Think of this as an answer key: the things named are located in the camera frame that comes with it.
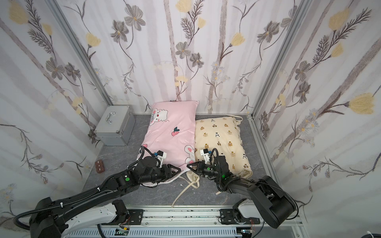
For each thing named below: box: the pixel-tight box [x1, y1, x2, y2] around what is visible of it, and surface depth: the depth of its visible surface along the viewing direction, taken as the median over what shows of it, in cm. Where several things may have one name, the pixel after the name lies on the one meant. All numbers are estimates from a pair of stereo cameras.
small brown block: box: [94, 159, 105, 174], surface depth 92 cm
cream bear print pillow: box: [194, 116, 254, 179], surface depth 95 cm
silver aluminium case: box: [93, 105, 136, 147], surface depth 98 cm
